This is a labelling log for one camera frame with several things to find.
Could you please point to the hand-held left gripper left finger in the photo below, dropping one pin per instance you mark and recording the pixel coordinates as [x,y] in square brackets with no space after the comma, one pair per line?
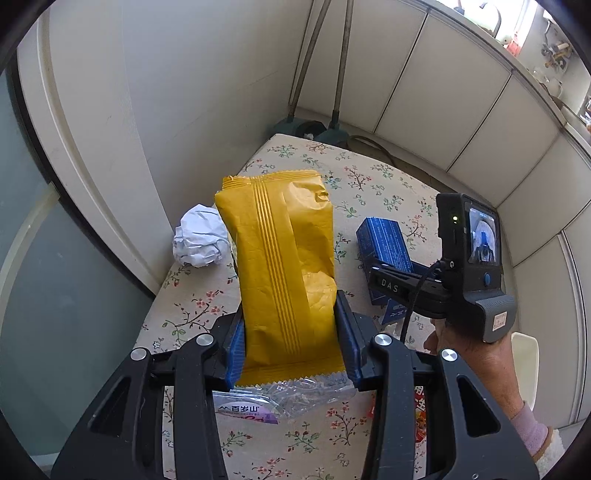
[234,355]

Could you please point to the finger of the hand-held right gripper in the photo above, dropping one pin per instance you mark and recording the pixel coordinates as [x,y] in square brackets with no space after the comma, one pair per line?
[390,287]

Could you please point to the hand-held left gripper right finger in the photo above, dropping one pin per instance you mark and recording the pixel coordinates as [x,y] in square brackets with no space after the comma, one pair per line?
[348,350]

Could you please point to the blue cardboard box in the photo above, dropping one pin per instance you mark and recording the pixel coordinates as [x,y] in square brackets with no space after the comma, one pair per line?
[383,240]

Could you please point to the yellow snack packet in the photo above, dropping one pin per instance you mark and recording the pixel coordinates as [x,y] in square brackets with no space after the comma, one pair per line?
[281,277]

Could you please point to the white plastic bin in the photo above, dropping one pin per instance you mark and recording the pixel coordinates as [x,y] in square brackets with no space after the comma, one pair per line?
[524,364]

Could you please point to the person's right forearm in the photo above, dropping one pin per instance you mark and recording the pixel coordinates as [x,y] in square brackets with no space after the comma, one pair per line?
[531,429]

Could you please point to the person's right hand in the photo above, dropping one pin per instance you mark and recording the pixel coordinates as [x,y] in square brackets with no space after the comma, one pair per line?
[489,369]

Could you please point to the crushed clear plastic bottle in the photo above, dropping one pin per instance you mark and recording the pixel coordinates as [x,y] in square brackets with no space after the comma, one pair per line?
[295,397]

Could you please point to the red snack wrapper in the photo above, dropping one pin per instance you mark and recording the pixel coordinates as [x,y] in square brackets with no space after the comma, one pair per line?
[420,415]

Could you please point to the crumpled white paper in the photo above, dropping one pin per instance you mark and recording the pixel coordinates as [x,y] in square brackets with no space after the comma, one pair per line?
[198,237]

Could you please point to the floral tablecloth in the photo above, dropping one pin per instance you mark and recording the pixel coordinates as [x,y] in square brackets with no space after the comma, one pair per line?
[295,157]

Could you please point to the glass door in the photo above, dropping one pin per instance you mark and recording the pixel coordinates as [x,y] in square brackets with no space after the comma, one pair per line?
[55,300]

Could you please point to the white kitchen cabinet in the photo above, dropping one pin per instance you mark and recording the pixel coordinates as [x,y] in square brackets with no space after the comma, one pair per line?
[452,92]

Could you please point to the metal faucet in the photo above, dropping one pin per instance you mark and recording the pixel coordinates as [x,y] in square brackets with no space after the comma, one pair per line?
[491,14]

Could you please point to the wall pipe valves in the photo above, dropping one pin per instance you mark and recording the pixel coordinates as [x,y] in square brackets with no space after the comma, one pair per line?
[556,53]

